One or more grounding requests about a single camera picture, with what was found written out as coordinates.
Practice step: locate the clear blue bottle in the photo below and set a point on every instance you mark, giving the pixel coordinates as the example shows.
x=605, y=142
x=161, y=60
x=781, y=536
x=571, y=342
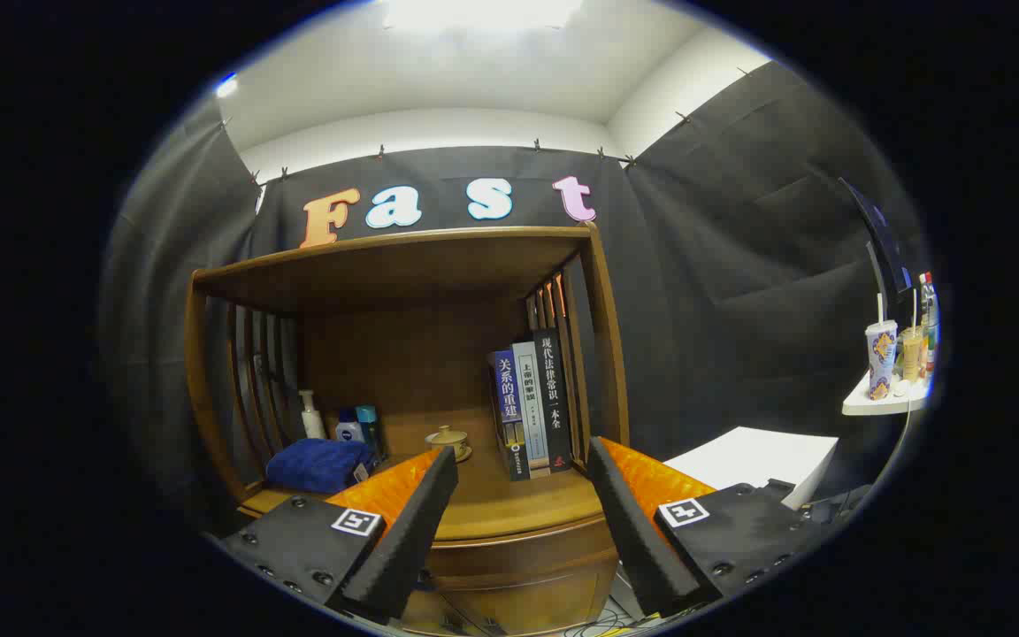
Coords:
x=369, y=425

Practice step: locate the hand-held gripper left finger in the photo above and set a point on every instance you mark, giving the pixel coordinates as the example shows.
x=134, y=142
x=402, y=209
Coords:
x=412, y=540

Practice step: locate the white box unit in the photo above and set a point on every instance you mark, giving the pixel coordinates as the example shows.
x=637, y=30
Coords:
x=757, y=460

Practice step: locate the black spine book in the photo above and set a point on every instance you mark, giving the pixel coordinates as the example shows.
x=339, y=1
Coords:
x=554, y=398

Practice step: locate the wooden drawer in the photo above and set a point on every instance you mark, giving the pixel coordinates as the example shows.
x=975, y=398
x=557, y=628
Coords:
x=518, y=571

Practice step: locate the wooden countertop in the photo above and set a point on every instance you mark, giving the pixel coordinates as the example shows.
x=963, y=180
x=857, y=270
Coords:
x=509, y=504

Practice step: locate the orange drink cup with straw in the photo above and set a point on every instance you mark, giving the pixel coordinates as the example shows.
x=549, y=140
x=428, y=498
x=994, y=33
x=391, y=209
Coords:
x=911, y=354

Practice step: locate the grey spine book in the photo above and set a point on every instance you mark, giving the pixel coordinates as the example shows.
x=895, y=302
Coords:
x=530, y=398

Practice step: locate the dark monitor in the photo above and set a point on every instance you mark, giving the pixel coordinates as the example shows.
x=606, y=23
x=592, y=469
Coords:
x=885, y=248

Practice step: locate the white pump bottle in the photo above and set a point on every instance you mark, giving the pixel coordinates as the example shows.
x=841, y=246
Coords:
x=312, y=425

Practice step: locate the blue towel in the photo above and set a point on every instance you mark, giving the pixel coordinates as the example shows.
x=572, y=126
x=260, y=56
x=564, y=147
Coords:
x=315, y=464

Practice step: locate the wooden cabinet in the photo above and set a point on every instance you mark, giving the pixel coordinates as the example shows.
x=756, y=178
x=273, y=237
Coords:
x=403, y=265

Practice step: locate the beige lidded tea bowl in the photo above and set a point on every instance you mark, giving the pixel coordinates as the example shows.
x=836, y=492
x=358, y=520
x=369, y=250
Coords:
x=448, y=441

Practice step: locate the ceiling light panel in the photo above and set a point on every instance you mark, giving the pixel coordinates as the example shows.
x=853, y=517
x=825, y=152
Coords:
x=483, y=11

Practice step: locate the plastic drink bottle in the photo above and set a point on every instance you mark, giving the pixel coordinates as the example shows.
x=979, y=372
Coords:
x=929, y=310

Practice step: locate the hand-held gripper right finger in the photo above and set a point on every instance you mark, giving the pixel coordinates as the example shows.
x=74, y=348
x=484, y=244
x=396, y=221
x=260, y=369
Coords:
x=642, y=540

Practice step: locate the white lotion bottle blue cap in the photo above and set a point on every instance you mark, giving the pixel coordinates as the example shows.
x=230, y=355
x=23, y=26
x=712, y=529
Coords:
x=349, y=431

